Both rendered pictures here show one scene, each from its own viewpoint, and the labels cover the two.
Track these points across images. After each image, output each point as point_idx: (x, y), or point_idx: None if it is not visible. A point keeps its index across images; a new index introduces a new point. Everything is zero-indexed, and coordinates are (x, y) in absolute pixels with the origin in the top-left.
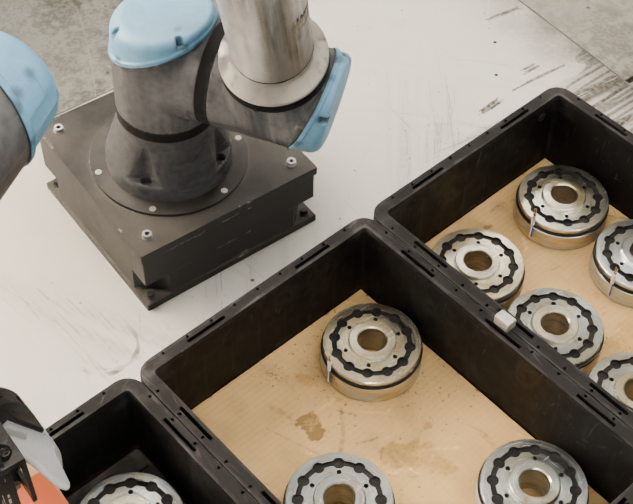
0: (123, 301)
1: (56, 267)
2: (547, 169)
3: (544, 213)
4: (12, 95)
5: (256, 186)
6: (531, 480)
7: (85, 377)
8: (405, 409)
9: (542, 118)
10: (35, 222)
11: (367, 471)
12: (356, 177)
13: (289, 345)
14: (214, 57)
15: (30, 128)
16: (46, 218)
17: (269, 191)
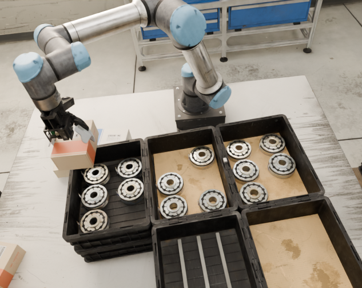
0: (173, 130)
1: (166, 118)
2: (273, 134)
3: (264, 144)
4: (73, 55)
5: (209, 114)
6: (215, 200)
7: None
8: (201, 172)
9: (276, 120)
10: (168, 107)
11: (180, 180)
12: None
13: (187, 149)
14: None
15: (76, 63)
16: (171, 107)
17: (211, 116)
